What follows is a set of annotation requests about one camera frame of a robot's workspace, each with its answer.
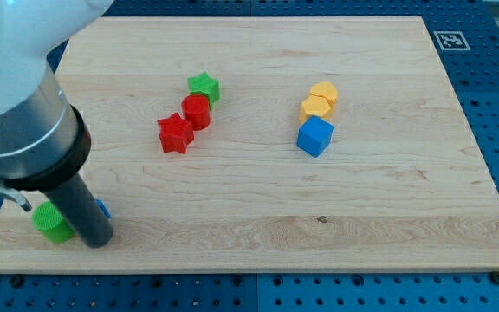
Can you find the light wooden board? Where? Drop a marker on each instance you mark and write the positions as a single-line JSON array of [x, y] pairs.
[[402, 186]]

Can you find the small blue block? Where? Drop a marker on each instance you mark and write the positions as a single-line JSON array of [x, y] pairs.
[[103, 208]]

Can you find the yellow heart block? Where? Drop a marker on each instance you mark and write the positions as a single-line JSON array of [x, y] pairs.
[[326, 90]]

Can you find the green cylinder block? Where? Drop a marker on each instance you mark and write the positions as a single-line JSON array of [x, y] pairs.
[[51, 224]]

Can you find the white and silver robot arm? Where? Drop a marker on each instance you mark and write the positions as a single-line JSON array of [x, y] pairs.
[[43, 139]]

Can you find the red star block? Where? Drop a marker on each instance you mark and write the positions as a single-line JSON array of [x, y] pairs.
[[175, 133]]

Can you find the white fiducial marker tag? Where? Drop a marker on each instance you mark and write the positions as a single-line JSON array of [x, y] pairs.
[[449, 40]]

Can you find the green star block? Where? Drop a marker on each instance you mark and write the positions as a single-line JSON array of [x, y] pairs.
[[205, 85]]

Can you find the red cylinder block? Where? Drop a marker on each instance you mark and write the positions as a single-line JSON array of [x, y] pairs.
[[196, 109]]

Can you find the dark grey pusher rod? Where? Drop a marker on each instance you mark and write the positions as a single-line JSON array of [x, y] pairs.
[[78, 206]]

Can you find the yellow hexagon block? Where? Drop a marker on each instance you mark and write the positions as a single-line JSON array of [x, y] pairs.
[[315, 106]]

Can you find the blue cube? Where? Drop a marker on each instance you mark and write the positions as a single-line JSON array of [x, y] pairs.
[[314, 136]]

